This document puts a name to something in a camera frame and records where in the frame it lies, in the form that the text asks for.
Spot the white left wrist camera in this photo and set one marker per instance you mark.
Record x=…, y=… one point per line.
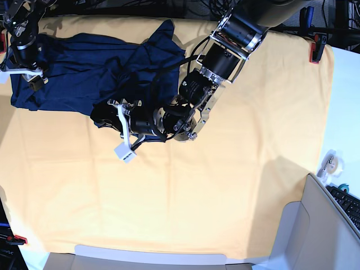
x=125, y=153

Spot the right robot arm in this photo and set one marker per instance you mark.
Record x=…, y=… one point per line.
x=20, y=21

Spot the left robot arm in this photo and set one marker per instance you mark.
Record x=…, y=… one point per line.
x=240, y=32

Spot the black keyboard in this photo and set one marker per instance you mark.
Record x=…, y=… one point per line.
x=347, y=202

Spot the red clamp bottom left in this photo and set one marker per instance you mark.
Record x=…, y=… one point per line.
x=16, y=240

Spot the beige cardboard box right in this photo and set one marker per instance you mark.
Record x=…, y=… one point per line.
x=315, y=233

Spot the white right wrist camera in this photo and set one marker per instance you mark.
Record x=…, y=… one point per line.
x=4, y=76

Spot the clear tape dispenser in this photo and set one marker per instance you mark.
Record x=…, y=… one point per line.
x=332, y=165

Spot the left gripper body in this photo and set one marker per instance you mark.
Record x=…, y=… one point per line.
x=135, y=115

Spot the beige cardboard box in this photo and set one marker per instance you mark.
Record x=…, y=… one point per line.
x=315, y=233
x=88, y=257

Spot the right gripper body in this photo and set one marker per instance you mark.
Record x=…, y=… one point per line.
x=33, y=76

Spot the yellow table cloth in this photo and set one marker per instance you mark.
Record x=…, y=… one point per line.
x=62, y=184

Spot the dark blue long-sleeve shirt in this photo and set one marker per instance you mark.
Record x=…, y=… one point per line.
x=88, y=69

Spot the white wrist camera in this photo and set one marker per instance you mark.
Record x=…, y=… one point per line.
x=4, y=76
x=125, y=153

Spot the beige cardboard box bottom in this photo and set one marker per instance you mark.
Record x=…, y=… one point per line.
x=88, y=257

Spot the red clamp top left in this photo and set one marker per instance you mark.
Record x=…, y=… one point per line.
x=3, y=45

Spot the red clamp top right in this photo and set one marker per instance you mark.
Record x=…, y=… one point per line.
x=317, y=48

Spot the teal tape roll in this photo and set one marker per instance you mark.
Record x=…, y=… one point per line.
x=344, y=187

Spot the red clamp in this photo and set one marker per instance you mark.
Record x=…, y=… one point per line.
x=16, y=240
x=317, y=48
x=3, y=45

